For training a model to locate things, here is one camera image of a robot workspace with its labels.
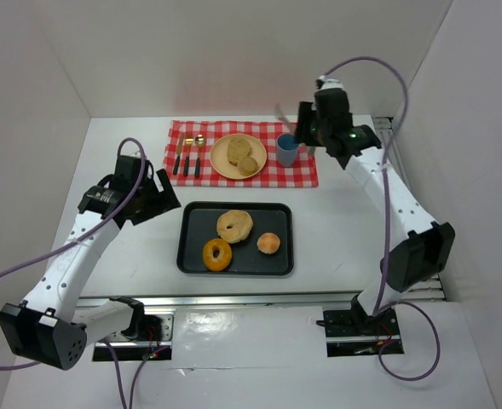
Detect metal tongs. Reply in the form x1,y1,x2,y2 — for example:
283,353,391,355
274,103,316,157

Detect speckled oval bread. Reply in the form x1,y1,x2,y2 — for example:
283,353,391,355
227,137,252,166

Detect small round muffin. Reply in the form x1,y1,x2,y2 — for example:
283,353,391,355
237,156,258,176

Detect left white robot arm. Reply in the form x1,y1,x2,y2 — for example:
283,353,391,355
0,155,181,371

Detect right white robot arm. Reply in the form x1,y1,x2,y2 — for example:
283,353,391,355
295,81,455,331

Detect blue cup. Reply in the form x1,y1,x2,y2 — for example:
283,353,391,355
276,133,299,167

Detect red checkered cloth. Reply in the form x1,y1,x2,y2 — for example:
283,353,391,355
163,120,319,188

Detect black baking tray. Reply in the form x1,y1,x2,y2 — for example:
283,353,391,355
176,201,294,277

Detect beige plate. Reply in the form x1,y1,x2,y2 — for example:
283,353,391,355
210,134,268,180

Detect large pale bagel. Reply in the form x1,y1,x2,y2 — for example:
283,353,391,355
216,210,253,244

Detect orange glazed donut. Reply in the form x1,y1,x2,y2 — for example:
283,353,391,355
202,239,233,272

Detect small round bun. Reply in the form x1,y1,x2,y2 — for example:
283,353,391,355
257,233,280,255

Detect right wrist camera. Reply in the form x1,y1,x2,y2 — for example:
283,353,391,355
315,75,344,91

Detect gold fork black handle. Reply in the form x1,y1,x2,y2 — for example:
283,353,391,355
183,133,194,177

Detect gold knife black handle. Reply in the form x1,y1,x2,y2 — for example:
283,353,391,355
172,133,185,175

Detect gold spoon black handle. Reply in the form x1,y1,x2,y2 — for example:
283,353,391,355
194,134,206,178

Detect aluminium rail front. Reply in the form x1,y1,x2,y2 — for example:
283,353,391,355
69,291,365,308

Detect aluminium rail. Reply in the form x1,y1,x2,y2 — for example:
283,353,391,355
373,118,445,303
69,291,365,308

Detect aluminium rail right side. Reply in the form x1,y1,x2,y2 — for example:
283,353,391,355
373,118,445,303

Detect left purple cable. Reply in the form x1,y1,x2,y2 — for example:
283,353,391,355
0,137,169,409

